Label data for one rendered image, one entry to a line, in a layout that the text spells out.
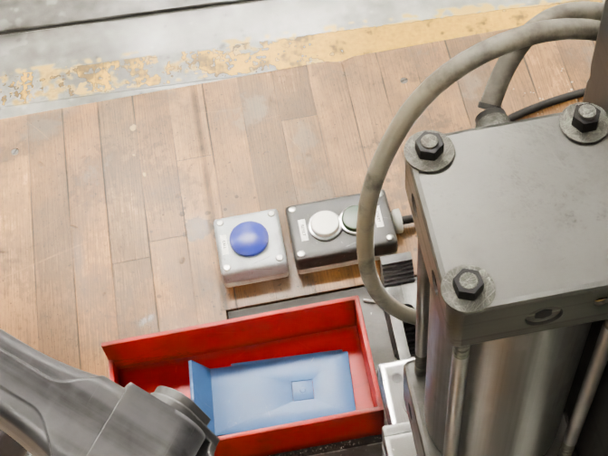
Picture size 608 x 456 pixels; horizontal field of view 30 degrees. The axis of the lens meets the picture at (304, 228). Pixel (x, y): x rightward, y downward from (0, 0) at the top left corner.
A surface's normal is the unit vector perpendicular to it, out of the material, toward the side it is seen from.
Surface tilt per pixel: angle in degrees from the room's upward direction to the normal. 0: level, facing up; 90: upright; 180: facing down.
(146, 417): 26
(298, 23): 0
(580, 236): 0
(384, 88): 0
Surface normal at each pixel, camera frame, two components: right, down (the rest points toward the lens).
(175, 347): 0.17, 0.84
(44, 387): 0.33, -0.31
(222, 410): -0.07, -0.52
